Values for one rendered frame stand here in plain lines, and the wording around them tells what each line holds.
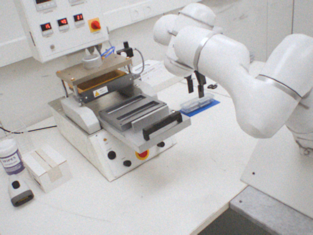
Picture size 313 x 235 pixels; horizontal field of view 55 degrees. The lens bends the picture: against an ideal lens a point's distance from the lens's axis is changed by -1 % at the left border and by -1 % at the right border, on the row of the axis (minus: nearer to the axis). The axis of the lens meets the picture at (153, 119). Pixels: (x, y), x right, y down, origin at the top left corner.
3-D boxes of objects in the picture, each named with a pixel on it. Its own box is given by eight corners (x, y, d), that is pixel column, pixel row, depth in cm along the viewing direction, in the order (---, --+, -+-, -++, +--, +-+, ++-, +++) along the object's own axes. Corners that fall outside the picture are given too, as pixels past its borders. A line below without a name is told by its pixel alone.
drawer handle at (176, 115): (143, 139, 97) (141, 128, 95) (179, 119, 103) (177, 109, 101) (146, 141, 95) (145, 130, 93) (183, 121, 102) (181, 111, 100)
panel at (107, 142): (114, 179, 116) (93, 135, 113) (174, 144, 129) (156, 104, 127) (116, 179, 114) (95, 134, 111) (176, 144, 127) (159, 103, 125)
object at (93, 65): (56, 88, 135) (47, 60, 129) (115, 65, 149) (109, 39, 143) (78, 103, 117) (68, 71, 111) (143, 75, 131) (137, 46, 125)
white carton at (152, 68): (124, 83, 187) (122, 72, 184) (149, 69, 201) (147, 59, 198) (139, 86, 180) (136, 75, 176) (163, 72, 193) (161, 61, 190)
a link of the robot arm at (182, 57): (210, 29, 72) (156, 6, 81) (182, 92, 78) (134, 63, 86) (238, 41, 88) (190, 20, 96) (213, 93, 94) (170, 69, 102)
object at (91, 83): (69, 89, 132) (62, 68, 127) (112, 72, 142) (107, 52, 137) (85, 99, 119) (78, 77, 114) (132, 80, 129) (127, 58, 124)
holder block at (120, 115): (100, 117, 115) (98, 111, 113) (142, 97, 124) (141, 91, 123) (122, 132, 102) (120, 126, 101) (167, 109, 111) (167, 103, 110)
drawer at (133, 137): (98, 125, 117) (92, 107, 114) (144, 103, 127) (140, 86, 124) (140, 156, 95) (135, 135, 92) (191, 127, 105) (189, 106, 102)
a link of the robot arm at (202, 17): (136, 39, 90) (157, -17, 84) (152, 40, 107) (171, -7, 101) (194, 66, 87) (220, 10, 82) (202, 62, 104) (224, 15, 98)
